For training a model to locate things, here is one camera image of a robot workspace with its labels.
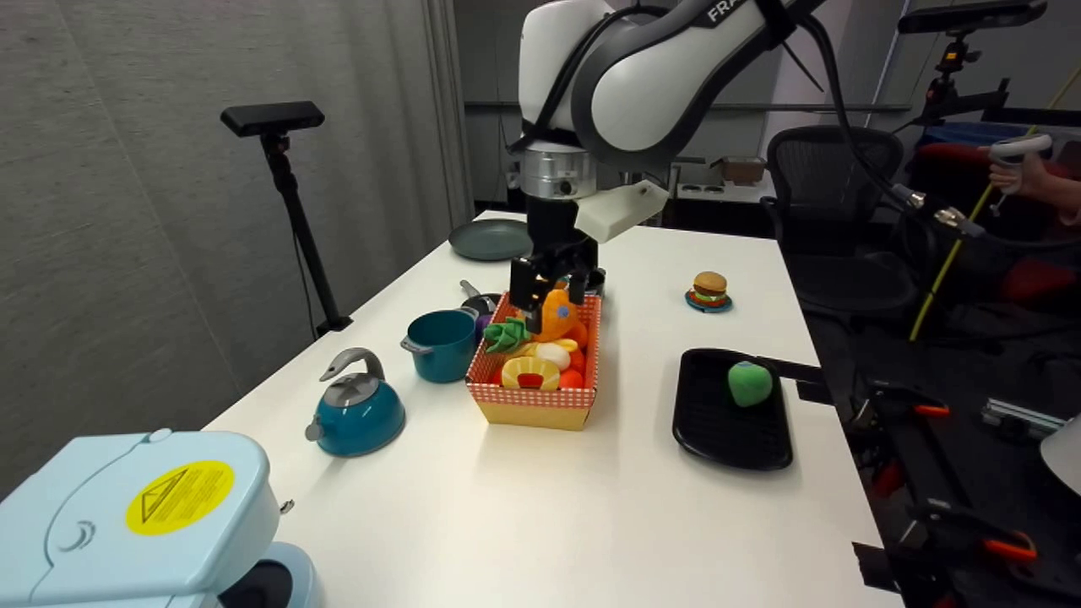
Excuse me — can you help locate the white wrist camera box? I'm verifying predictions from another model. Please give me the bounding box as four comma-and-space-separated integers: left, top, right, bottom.
573, 179, 670, 243

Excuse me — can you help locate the black office chair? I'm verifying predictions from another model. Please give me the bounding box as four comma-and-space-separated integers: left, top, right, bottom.
762, 121, 922, 332

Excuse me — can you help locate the small orange plush fruit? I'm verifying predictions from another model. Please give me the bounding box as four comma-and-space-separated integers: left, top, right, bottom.
561, 364, 588, 387

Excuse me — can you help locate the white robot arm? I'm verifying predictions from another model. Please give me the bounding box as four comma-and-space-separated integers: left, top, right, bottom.
509, 0, 843, 310

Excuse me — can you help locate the yellow plush banana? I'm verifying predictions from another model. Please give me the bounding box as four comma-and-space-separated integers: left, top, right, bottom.
501, 357, 561, 393

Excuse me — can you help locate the green plush vegetable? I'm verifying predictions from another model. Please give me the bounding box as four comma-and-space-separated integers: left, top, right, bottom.
483, 316, 529, 351

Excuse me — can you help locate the teal kettle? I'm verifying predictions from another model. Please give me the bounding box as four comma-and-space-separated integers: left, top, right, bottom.
303, 348, 404, 456

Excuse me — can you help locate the toy burger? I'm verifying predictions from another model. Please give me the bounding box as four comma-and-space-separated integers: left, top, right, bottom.
687, 271, 728, 310

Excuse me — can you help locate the red checkered paper basket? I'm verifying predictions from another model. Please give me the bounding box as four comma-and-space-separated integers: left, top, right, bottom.
465, 298, 606, 429

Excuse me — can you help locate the silver spoon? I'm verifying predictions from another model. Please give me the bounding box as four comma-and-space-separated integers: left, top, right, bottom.
460, 279, 492, 316

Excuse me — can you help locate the grey plate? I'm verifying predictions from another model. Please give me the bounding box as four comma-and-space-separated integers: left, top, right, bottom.
449, 221, 529, 264

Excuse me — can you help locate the black camera on tripod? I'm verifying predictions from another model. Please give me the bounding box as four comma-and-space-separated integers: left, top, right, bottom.
219, 103, 350, 336

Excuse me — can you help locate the black oval tray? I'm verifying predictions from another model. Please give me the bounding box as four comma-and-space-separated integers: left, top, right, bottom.
673, 348, 794, 468

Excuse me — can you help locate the light blue toy appliance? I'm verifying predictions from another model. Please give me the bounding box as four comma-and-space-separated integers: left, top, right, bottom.
0, 429, 325, 608

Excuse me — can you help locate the green plush fruit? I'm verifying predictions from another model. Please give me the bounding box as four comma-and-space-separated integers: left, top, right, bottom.
727, 361, 775, 410

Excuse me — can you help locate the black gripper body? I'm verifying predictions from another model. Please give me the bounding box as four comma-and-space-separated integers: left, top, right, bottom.
509, 197, 606, 303

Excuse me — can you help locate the teal pot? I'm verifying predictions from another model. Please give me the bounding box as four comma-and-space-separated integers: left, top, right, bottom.
402, 310, 477, 385

